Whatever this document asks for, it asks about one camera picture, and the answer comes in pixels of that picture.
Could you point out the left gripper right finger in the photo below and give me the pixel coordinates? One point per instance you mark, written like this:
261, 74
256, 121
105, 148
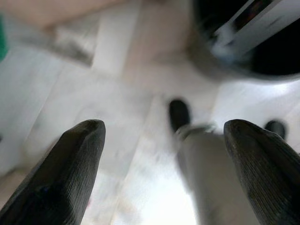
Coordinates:
267, 178

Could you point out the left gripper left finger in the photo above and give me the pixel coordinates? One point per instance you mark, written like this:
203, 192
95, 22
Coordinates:
54, 182

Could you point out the long white cardboard box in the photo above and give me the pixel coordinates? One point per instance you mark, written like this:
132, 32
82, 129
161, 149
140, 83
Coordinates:
262, 21

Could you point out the black rubbish bin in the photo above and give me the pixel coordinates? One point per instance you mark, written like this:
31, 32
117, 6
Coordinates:
269, 63

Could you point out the grey robot right leg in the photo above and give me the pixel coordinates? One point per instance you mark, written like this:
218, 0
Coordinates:
275, 127

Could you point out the grey robot leg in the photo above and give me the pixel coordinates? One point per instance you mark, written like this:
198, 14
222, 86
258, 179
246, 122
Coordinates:
275, 127
206, 168

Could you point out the grey robot left leg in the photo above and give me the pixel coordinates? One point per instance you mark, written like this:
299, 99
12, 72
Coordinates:
206, 168

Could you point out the green object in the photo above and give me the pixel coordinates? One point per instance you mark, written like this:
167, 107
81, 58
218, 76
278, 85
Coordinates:
2, 39

